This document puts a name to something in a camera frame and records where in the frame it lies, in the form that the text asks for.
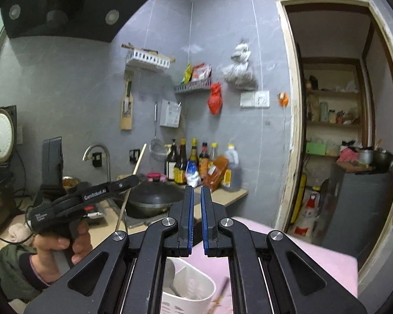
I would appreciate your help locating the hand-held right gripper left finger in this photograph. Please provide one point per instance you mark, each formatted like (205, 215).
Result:
(190, 216)

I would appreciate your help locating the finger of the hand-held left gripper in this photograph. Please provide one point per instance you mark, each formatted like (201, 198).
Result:
(126, 183)

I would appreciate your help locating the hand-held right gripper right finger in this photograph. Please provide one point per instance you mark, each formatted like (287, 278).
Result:
(204, 216)

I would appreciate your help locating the white plastic utensil holder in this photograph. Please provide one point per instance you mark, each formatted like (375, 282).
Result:
(196, 281)

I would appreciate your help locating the person's left forearm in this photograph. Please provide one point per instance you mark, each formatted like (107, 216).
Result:
(6, 268)

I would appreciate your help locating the person's left hand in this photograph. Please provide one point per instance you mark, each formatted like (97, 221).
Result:
(42, 252)

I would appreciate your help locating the black wok with lid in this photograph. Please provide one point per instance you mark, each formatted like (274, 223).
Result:
(150, 198)

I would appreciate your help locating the pink lidded container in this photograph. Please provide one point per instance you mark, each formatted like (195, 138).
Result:
(155, 176)

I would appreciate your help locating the white blue seasoning bag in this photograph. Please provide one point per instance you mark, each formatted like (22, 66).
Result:
(193, 176)

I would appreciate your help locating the orange seasoning packet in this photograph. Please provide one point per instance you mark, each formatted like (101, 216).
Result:
(216, 173)

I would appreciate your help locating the metal strainer ladle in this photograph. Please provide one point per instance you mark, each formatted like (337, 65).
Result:
(157, 150)

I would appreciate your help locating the steel kitchen faucet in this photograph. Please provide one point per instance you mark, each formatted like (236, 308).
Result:
(96, 146)

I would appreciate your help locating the plastic oil jug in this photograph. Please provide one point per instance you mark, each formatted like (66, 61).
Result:
(233, 166)

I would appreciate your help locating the white rag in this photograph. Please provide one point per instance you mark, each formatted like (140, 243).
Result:
(19, 232)

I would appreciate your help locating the wooden knife holder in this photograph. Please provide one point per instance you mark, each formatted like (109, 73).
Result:
(126, 117)

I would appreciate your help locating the yellow container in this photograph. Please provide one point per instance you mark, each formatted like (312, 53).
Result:
(299, 199)

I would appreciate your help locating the white red sack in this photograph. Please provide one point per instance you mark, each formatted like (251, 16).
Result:
(309, 216)

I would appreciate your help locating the red plastic bag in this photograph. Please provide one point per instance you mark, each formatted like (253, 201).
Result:
(215, 101)

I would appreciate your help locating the pink tablecloth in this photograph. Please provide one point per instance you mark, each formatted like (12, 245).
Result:
(314, 268)

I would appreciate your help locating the yellow snack packet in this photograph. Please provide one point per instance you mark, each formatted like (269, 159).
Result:
(187, 73)

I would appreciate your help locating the green box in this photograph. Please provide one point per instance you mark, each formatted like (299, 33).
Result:
(316, 148)

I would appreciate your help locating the red snack packet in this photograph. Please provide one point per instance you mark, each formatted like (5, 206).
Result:
(201, 72)

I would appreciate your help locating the clear plastic bag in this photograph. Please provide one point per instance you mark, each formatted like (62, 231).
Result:
(240, 75)

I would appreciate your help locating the grey cabinet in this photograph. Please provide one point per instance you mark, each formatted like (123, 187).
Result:
(357, 212)

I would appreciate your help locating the pink cloth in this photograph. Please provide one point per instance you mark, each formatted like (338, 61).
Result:
(347, 154)

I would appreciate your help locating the green canister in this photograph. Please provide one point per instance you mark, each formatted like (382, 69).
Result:
(324, 112)

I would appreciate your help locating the wooden shelf unit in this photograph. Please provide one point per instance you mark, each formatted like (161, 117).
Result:
(334, 124)

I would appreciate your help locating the steel pot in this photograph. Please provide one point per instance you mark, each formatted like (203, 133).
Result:
(365, 157)

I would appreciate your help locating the black range hood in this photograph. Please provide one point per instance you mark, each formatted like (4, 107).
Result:
(75, 6)

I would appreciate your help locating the black pot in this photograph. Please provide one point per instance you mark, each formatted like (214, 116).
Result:
(383, 162)

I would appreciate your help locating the black wall plug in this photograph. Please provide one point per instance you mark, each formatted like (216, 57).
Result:
(97, 158)
(134, 155)

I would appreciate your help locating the white wall box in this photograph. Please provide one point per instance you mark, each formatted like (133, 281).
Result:
(170, 113)

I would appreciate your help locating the white door frame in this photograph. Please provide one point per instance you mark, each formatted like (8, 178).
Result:
(291, 137)

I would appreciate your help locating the grey wall shelf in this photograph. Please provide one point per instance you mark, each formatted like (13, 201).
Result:
(193, 87)

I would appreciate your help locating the white wall basket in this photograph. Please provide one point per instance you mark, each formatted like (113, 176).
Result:
(147, 58)

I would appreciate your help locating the white wall switch panel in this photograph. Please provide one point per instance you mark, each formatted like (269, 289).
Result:
(255, 99)

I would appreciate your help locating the orange wall hook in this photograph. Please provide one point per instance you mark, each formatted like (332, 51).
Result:
(283, 99)

